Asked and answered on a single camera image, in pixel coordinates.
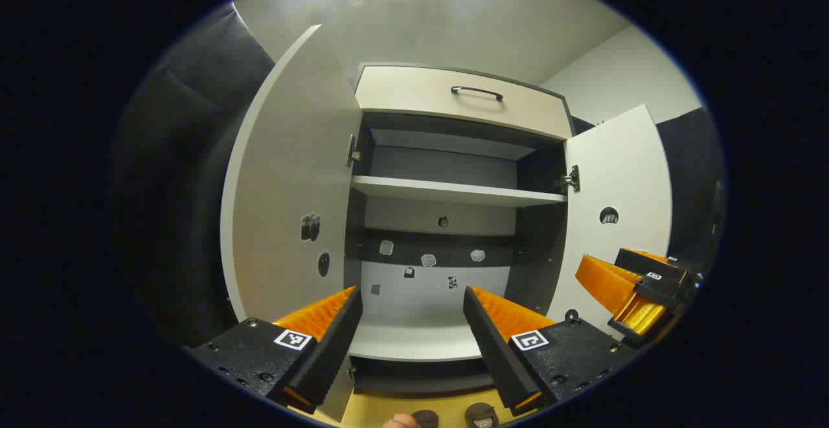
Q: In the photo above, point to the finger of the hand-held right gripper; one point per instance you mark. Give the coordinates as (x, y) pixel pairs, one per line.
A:
(647, 285)
(654, 263)

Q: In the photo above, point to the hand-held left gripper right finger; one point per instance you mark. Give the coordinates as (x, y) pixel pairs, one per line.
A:
(486, 344)

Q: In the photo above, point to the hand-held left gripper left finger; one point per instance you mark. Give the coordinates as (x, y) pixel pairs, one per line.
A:
(337, 344)

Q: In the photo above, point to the brown shoe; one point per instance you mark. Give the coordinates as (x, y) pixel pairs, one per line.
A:
(482, 416)
(425, 419)

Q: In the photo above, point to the white cabinet door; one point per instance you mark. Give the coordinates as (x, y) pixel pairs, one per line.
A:
(291, 156)
(615, 162)

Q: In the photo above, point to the grey shoe cabinet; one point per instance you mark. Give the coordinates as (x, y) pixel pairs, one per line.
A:
(537, 247)

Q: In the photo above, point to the metal door hinge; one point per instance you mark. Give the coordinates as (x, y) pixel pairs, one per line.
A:
(571, 179)
(353, 151)

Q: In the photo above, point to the white cabinet shelf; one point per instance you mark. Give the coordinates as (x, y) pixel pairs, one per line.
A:
(453, 190)

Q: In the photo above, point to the white cabinet drawer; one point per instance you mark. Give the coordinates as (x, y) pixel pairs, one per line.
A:
(401, 91)

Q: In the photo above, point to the black backdrop cloth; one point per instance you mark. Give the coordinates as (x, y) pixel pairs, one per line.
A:
(168, 188)
(693, 175)

